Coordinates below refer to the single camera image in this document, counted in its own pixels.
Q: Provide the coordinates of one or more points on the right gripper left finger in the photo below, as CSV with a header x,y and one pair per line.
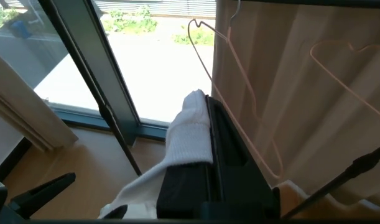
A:
x,y
183,193

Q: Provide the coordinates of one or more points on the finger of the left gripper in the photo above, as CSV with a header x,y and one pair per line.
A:
x,y
43,194
116,213

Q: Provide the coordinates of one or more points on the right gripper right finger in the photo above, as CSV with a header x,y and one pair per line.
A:
x,y
239,186

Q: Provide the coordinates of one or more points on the white t-shirt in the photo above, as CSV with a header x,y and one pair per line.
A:
x,y
189,133

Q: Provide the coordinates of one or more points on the pink clothes hanger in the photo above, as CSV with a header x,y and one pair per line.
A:
x,y
348,88
239,63

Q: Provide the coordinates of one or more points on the black clothes rack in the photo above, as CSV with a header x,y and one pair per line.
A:
x,y
360,163

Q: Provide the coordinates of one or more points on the beige curtain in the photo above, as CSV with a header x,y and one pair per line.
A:
x,y
25,118
301,124

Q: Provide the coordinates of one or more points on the window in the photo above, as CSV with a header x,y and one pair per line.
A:
x,y
164,71

